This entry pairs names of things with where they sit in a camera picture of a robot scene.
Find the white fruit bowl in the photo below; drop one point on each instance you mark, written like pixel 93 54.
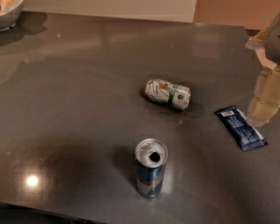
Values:
pixel 10 14

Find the blue silver Red Bull can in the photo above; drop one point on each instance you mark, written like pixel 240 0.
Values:
pixel 150 159

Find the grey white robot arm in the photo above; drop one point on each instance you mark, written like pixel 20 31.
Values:
pixel 272 43

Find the blue snack bar wrapper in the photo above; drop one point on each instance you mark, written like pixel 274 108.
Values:
pixel 245 135

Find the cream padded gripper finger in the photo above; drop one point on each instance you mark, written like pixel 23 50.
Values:
pixel 266 101

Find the white green 7up can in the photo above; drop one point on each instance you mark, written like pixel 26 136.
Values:
pixel 167 93

